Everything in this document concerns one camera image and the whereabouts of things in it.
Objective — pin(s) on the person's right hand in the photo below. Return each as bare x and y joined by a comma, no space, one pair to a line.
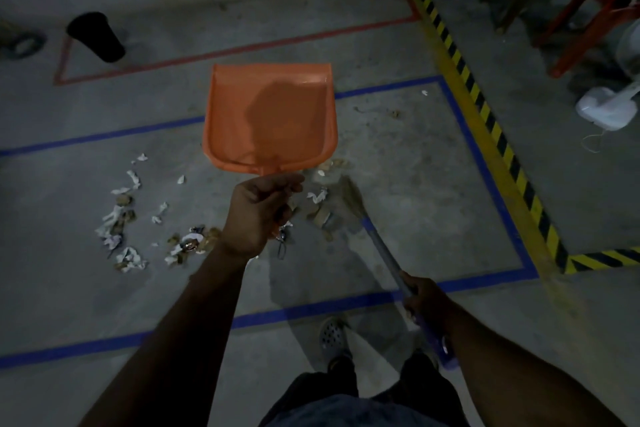
430,306

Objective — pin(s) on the person's left hand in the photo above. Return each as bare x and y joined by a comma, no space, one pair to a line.
255,216

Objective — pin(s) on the orange plastic dustpan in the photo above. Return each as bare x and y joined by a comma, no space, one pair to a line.
270,116

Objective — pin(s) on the pile of paper scraps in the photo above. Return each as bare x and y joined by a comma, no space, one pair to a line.
130,259

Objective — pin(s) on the black bucket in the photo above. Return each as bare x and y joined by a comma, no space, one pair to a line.
97,39

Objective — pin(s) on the person's right forearm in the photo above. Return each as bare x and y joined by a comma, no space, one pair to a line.
515,381

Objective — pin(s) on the person's left forearm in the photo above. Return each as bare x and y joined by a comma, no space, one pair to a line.
170,351

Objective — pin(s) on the black patterned trousers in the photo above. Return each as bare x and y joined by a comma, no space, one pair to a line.
425,386

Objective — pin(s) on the grey perforated clog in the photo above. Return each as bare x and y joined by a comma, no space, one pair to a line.
334,336

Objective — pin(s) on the blue patterned shirt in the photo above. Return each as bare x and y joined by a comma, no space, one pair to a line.
350,414

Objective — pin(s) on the red plastic chair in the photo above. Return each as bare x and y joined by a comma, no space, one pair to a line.
590,26

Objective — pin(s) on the white pedestal fan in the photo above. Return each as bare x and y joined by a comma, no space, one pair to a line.
605,106

